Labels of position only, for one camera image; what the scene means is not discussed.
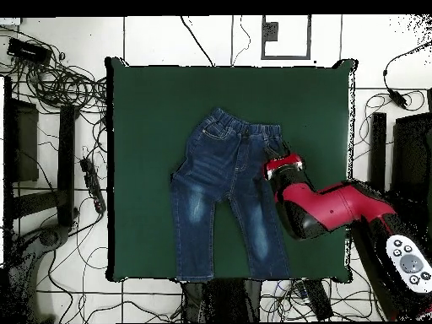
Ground dark green tablecloth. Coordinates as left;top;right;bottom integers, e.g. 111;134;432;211
104;57;359;283

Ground grey stand base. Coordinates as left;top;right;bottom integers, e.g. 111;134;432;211
6;224;73;323

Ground black metal stand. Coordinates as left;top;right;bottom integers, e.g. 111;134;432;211
3;76;80;234
367;112;432;203

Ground small dark square box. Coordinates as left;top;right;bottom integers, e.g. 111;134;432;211
264;21;280;42

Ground black cable with adapter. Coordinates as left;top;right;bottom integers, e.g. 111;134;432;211
382;41;432;110

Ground black power strip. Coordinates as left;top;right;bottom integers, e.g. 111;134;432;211
79;157;107;214

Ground blue denim jeans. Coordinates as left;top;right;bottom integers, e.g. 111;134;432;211
169;107;292;283

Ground tangled black cables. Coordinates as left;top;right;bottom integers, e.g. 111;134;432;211
0;24;109;117

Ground tangled floor cables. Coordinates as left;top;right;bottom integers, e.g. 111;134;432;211
261;278;386;322

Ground black electronics box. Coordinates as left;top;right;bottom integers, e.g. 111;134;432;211
7;37;53;66

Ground grey square frame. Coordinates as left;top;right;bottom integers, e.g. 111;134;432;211
260;14;312;61

